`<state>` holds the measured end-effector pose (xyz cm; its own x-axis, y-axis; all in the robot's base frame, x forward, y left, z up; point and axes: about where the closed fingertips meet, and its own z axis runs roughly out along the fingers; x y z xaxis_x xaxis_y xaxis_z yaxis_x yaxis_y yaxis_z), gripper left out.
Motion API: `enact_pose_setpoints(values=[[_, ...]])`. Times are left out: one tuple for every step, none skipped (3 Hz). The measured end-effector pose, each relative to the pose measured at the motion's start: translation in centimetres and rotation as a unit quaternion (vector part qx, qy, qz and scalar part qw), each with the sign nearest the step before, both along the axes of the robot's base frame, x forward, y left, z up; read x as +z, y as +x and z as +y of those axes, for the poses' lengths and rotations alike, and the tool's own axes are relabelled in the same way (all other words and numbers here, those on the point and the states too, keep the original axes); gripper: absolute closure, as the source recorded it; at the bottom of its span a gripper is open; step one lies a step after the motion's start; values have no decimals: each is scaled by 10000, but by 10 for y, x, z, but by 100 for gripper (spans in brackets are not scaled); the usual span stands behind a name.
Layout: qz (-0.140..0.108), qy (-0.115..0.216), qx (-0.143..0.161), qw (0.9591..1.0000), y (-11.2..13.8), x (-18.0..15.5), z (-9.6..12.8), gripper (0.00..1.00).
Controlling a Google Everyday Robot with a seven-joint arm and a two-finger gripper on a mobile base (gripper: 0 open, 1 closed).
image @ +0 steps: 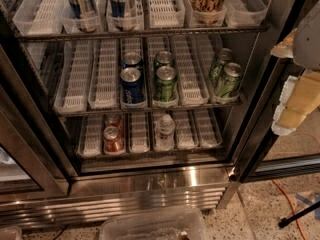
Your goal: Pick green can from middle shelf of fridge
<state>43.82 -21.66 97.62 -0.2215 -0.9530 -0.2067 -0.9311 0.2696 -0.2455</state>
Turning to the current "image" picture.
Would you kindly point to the stainless steel fridge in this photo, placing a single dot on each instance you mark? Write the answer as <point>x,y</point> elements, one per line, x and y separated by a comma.
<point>54,170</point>

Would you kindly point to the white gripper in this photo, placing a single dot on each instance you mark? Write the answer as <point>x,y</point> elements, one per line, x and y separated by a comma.
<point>308,40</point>

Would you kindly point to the blue pepsi can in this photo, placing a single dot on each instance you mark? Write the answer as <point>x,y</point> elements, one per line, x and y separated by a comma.
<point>132,59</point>
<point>132,85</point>

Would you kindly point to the red soda can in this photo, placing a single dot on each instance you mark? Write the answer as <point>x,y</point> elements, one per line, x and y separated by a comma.
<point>113,140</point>
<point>115,120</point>

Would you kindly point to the clear plastic water bottle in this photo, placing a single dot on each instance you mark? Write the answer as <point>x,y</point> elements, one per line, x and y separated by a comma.
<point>165,133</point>

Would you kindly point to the small clear container corner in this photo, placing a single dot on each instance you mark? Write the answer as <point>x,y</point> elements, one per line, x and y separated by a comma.
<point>11,233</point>

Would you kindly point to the clear plastic bin on floor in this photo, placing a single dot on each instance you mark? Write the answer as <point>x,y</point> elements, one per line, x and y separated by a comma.
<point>163,224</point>

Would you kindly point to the top wire shelf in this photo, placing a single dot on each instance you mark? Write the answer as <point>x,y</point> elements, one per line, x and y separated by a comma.
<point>142,33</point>

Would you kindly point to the wire shelf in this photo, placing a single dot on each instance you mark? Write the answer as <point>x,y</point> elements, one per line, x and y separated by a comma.
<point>142,33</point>
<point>89,111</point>

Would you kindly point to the front blue pepsi can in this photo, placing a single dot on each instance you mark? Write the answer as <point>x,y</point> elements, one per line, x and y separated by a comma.
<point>132,85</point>

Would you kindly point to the rear right green can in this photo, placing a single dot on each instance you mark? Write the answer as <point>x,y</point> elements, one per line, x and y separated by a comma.
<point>223,57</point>

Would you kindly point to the open fridge glass door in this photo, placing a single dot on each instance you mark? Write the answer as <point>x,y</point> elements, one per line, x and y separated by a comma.
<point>252,165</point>

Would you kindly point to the tall silver blue can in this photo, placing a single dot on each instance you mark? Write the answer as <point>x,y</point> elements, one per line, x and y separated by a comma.
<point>85,11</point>
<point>122,12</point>

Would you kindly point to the front red soda can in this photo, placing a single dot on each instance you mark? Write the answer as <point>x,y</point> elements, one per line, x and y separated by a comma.
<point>113,140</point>

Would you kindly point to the tall silver blue can right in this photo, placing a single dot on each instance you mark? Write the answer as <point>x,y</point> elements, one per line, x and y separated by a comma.
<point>122,12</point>

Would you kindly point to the green soda can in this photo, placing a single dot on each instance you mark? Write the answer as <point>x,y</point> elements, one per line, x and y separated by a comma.
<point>165,87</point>
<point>163,58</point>

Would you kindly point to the front right green can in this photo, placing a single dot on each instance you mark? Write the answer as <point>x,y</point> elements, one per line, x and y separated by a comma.
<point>228,83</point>

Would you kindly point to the gold lacroix can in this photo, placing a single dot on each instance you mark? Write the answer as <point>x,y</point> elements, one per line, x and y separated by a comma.
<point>207,11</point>

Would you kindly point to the rear blue pepsi can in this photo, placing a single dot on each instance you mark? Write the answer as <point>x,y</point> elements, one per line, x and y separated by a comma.
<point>132,59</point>

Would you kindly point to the middle wire shelf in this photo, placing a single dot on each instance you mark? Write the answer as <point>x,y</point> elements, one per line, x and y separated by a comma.
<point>89,111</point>

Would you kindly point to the tall silver blue can left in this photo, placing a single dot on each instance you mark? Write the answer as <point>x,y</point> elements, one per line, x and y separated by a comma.
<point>85,11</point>

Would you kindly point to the black tripod leg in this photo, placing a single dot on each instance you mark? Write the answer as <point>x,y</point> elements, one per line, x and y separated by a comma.
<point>286,221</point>

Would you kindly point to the rear red soda can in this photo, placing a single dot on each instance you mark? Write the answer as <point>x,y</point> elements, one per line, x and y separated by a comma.
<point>115,120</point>

